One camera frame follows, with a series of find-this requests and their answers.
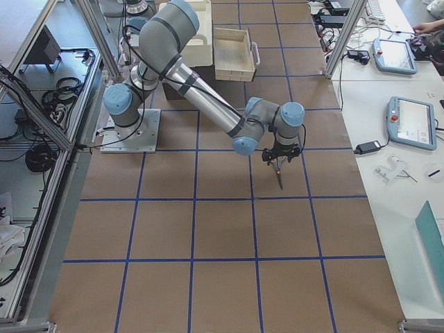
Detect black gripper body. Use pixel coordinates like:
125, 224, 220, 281
262, 146, 300, 164

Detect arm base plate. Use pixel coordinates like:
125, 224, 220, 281
100, 109, 161, 153

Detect black power brick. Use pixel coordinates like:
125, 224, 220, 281
354, 140, 382, 155

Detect blue teach pendant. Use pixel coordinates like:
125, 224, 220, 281
386, 96, 437, 151
372, 38, 417, 75

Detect aluminium frame post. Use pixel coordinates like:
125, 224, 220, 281
324, 0, 366, 79

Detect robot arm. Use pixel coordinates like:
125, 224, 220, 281
103, 1, 305, 163

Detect white plastic tray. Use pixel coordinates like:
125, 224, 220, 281
150, 1, 213, 69

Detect wooden drawer with white handle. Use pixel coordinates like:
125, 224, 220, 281
213, 28, 260, 82

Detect grey orange scissors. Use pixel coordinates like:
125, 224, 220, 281
275, 159, 283, 190

